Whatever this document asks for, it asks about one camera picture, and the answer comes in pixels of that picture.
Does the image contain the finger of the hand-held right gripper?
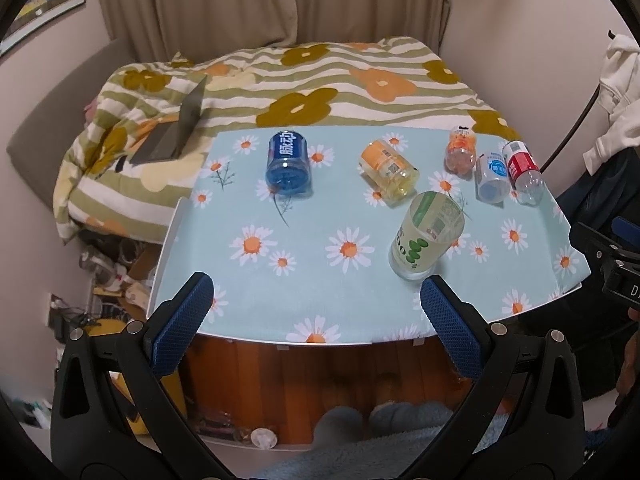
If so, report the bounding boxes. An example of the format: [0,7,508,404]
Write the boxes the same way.
[572,216,640,263]

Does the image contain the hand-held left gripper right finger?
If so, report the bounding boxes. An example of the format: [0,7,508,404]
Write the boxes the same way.
[412,275,585,480]

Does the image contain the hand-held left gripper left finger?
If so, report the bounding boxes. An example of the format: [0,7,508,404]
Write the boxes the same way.
[50,271,223,480]

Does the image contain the green label clear cup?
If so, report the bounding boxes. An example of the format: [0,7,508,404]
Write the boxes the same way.
[389,191,466,281]

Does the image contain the red label clear cup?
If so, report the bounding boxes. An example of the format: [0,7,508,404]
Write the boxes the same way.
[501,140,545,206]

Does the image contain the white cup with blue label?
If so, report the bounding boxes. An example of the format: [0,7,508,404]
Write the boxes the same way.
[474,151,512,204]

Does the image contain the small orange print cup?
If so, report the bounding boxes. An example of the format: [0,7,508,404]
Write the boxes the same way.
[444,126,477,175]

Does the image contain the orange label yellow cup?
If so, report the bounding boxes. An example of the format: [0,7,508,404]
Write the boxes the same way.
[358,139,420,207]

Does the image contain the blue label plastic cup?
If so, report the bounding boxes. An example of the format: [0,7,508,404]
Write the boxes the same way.
[264,130,313,198]

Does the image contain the person's right hand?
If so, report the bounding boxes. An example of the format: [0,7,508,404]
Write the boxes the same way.
[614,306,640,403]

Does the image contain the yellow bag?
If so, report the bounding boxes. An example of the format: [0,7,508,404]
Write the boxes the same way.
[87,316,188,436]

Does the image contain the grey fuzzy slipper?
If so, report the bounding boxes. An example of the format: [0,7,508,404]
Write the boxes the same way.
[370,400,453,433]
[312,406,370,448]

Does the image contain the clutter of shoes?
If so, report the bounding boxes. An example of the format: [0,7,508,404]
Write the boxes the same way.
[77,240,153,303]

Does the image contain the daisy print blue tablecloth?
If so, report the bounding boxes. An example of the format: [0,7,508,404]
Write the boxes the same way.
[147,127,593,346]

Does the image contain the clear round lid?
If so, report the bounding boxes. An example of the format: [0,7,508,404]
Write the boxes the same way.
[250,427,278,450]

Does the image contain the white garment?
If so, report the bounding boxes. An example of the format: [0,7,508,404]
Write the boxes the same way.
[582,32,640,173]

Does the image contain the grey fleece pants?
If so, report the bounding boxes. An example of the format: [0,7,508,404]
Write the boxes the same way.
[255,402,508,480]

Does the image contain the grey laptop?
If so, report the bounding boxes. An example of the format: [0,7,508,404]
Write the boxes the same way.
[129,75,208,165]

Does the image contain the grey upholstered headboard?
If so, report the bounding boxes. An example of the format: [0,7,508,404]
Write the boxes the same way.
[6,37,136,196]

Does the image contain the flower striped blanket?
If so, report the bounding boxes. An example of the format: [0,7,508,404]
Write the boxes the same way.
[52,36,523,246]

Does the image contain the beige curtain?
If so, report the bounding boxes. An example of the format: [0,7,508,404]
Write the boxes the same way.
[92,0,451,61]

